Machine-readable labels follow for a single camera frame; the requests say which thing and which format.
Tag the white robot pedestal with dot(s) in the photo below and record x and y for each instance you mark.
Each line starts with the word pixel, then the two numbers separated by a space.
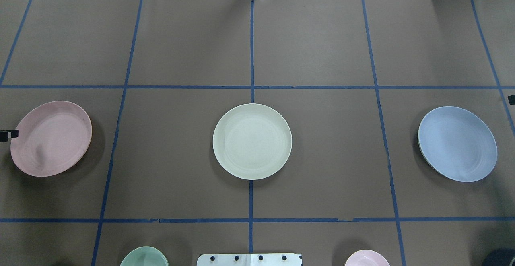
pixel 250 259

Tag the pink plate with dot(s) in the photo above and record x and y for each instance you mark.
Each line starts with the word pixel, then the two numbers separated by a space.
pixel 52 138

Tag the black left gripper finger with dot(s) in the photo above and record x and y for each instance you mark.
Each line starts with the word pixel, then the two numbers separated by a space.
pixel 6 135

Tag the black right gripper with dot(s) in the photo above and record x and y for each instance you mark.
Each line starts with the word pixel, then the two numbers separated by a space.
pixel 512 100

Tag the pink bowl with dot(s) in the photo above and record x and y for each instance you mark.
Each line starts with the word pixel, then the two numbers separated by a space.
pixel 366 258

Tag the dark blue pot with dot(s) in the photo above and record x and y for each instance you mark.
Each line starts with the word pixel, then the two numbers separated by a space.
pixel 500 257

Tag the green cup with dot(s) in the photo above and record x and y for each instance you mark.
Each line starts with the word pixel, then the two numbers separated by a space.
pixel 145 256

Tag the cream plate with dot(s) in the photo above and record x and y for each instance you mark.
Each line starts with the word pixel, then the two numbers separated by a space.
pixel 252 141

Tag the blue plate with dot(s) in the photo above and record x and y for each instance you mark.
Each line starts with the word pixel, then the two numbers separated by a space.
pixel 457 144

